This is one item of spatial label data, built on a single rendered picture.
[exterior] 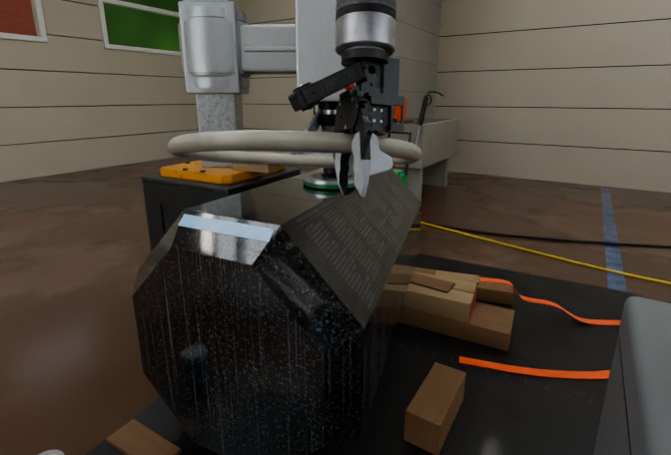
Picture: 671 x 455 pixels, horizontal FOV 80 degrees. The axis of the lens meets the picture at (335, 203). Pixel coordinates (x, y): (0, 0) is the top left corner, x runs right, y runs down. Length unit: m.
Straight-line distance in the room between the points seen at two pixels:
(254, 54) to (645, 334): 1.85
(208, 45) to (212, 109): 0.30
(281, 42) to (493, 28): 4.66
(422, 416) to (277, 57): 1.63
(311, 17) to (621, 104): 5.20
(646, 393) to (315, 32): 1.20
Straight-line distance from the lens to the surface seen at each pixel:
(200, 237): 1.14
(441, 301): 2.03
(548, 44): 6.26
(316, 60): 1.38
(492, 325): 2.07
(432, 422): 1.48
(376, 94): 0.60
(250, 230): 1.06
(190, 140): 0.66
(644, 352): 0.61
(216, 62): 2.05
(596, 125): 6.21
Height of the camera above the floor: 1.14
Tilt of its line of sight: 15 degrees down
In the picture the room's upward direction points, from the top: straight up
